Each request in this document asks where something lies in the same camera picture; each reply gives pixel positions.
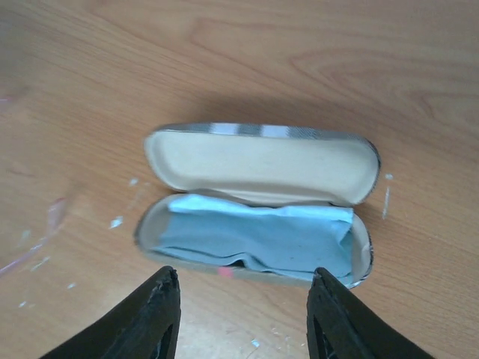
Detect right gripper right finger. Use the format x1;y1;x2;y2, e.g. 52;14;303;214
307;267;432;359

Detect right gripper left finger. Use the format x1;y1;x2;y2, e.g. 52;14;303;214
43;266;180;358

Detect light blue cleaning cloth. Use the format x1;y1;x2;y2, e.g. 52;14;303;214
153;194;353;283

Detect plaid brown glasses case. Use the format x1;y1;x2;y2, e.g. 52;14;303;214
135;123;381;288

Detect pink transparent sunglasses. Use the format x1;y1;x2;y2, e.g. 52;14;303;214
1;88;71;277

